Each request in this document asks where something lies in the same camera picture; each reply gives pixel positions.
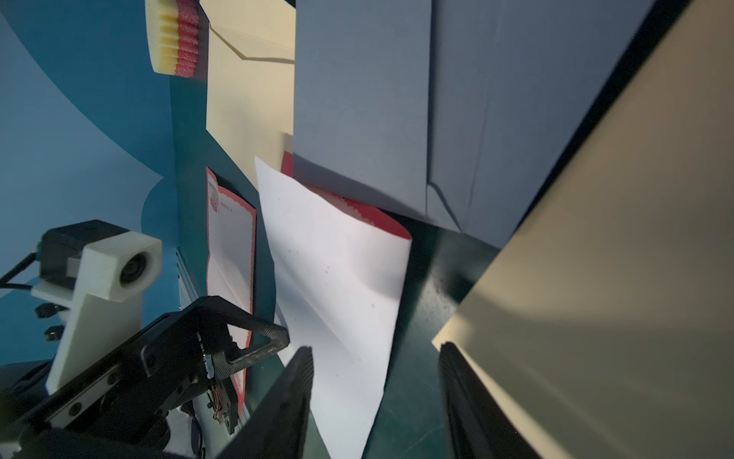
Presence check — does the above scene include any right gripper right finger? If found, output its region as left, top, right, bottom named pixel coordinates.
left=438, top=342, right=539, bottom=459

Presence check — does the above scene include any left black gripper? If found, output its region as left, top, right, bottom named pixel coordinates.
left=1, top=296, right=290, bottom=458

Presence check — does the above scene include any large yellow envelope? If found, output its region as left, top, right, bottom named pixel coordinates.
left=201, top=0, right=296, bottom=187

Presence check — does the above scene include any grey envelope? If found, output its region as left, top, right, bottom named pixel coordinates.
left=294, top=1, right=653, bottom=248

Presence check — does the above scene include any small yellow envelope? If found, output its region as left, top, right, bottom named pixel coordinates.
left=434, top=1, right=733, bottom=458

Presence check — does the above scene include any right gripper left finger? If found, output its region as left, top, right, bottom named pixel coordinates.
left=220, top=346, right=315, bottom=458

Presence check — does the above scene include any red bordered letter paper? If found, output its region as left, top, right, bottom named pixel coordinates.
left=255, top=160, right=412, bottom=458

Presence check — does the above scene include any red letter paper flat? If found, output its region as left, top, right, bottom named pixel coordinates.
left=205, top=166, right=258, bottom=414

